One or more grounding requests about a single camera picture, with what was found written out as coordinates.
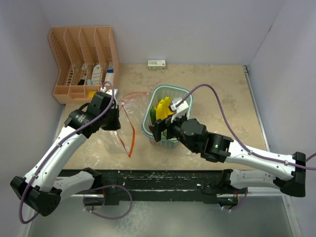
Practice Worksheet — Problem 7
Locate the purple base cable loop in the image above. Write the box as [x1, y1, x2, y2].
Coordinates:
[82, 185, 134, 220]

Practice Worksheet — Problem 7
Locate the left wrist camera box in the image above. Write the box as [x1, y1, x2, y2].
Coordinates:
[100, 87, 119, 108]

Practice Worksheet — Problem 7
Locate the yellow block in organizer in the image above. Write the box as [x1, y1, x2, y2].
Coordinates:
[88, 91, 97, 99]

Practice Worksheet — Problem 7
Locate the white bottle in organizer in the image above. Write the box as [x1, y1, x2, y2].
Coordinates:
[91, 64, 101, 85]

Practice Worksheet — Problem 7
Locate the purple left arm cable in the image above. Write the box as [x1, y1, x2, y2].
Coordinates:
[19, 81, 116, 225]

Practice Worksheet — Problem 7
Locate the green cucumber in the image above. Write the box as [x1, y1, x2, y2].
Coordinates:
[150, 107, 156, 124]

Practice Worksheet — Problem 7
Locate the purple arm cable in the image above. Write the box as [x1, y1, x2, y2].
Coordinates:
[19, 81, 116, 225]
[181, 83, 316, 171]

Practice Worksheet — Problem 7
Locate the yellow banana bunch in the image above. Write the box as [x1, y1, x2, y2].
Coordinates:
[156, 97, 174, 120]

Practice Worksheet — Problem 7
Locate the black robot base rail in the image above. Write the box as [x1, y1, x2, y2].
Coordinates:
[81, 167, 250, 205]

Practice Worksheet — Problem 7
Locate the small green white box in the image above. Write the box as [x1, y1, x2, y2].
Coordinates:
[148, 59, 166, 70]

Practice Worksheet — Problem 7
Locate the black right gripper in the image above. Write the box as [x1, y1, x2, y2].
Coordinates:
[149, 110, 198, 153]

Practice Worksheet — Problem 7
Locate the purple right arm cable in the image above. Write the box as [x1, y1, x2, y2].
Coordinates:
[181, 83, 316, 171]

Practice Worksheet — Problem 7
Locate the light blue plastic basket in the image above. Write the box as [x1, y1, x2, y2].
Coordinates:
[141, 85, 189, 149]

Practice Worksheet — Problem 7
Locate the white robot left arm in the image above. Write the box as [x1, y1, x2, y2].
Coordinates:
[10, 89, 120, 216]

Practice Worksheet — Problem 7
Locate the pink plastic file organizer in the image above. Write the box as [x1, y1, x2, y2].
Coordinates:
[48, 26, 120, 104]

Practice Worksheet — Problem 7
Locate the clear zip bag orange zipper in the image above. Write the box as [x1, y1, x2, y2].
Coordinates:
[102, 102, 136, 158]

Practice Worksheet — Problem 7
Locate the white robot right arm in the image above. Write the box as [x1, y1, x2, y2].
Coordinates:
[149, 117, 306, 198]

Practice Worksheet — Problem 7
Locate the white blue box in organizer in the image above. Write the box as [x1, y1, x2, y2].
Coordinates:
[105, 62, 114, 85]

